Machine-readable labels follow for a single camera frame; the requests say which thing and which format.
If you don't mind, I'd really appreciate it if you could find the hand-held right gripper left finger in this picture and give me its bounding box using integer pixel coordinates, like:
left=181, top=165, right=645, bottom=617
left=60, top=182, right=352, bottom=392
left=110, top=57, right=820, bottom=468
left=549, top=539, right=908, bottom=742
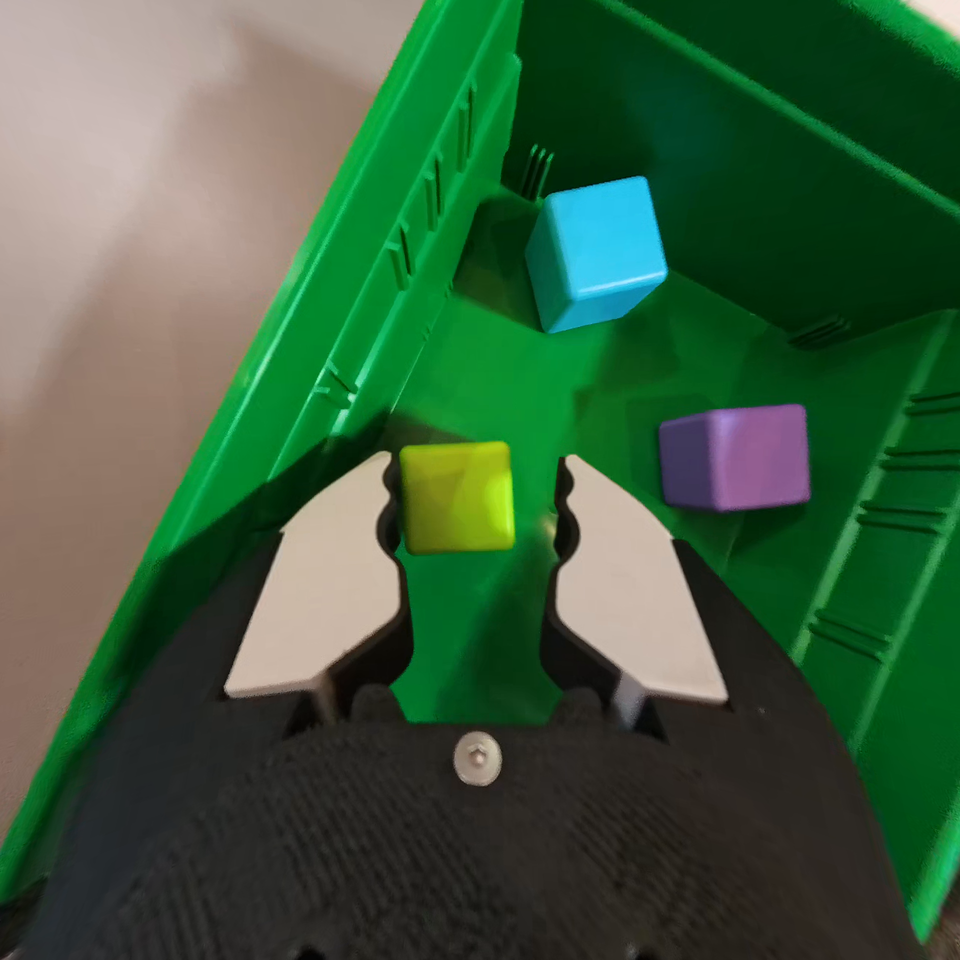
left=222, top=450, right=416, bottom=721

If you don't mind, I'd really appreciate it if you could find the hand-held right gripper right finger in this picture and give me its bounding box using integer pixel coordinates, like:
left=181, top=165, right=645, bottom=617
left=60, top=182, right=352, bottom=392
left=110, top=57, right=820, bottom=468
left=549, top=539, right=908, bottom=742
left=538, top=453, right=730, bottom=732

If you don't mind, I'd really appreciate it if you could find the lime green cube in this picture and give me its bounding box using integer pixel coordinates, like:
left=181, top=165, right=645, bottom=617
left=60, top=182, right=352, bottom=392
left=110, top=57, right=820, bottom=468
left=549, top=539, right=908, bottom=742
left=397, top=441, right=517, bottom=556

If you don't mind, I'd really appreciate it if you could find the purple cube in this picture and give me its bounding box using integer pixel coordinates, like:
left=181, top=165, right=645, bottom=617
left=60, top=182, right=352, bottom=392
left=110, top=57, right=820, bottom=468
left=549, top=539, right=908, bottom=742
left=657, top=403, right=813, bottom=513

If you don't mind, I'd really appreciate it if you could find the blue cube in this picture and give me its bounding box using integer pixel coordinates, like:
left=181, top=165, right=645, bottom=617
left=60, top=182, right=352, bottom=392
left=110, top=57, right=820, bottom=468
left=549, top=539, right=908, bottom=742
left=523, top=176, right=670, bottom=335

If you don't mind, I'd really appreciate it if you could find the green plastic bin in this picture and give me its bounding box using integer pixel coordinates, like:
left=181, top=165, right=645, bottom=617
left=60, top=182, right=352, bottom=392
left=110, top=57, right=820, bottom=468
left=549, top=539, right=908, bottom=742
left=0, top=0, right=960, bottom=942

